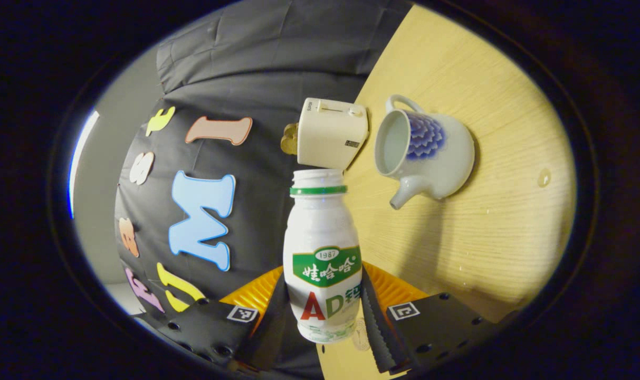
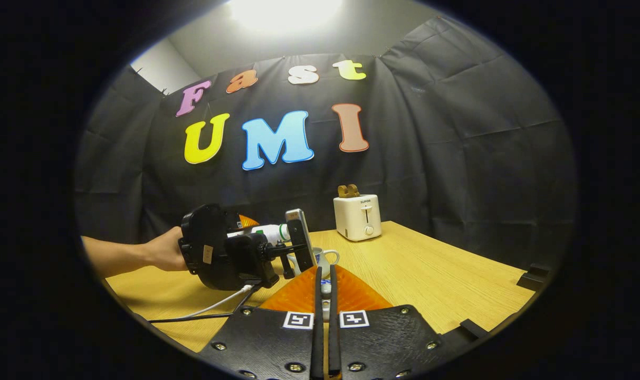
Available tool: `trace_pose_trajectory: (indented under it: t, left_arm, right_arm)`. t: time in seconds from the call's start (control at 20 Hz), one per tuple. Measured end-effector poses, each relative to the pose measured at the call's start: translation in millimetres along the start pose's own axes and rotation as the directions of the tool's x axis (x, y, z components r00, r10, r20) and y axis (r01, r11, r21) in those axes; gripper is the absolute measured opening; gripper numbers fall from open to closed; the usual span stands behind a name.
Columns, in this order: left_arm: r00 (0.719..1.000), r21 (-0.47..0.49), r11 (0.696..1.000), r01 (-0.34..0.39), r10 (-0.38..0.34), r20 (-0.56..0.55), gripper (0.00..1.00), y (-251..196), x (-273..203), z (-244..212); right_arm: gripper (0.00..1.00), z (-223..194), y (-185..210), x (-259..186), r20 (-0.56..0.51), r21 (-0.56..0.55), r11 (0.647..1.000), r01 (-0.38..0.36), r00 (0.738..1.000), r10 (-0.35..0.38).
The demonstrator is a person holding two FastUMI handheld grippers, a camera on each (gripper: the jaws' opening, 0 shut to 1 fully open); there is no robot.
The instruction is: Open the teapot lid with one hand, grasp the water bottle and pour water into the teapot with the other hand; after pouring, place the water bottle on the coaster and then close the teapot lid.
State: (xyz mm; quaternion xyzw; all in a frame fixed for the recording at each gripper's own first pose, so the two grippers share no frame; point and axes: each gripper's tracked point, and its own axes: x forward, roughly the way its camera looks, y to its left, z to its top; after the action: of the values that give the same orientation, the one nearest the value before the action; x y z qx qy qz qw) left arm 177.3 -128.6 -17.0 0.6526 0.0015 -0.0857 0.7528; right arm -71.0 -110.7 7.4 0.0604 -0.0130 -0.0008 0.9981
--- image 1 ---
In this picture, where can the brown toast slice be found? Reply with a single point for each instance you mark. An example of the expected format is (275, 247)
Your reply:
(289, 140)

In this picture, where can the white toaster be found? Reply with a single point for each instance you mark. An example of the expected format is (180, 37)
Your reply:
(330, 132)

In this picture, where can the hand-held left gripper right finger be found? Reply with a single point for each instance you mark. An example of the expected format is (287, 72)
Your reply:
(378, 327)

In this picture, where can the white blue flower teacup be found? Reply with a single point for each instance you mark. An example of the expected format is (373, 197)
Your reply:
(436, 153)

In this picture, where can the white water bottle green label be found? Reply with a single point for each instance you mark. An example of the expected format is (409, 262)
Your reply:
(322, 237)

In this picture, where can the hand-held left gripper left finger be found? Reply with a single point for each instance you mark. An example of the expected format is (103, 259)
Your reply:
(269, 330)

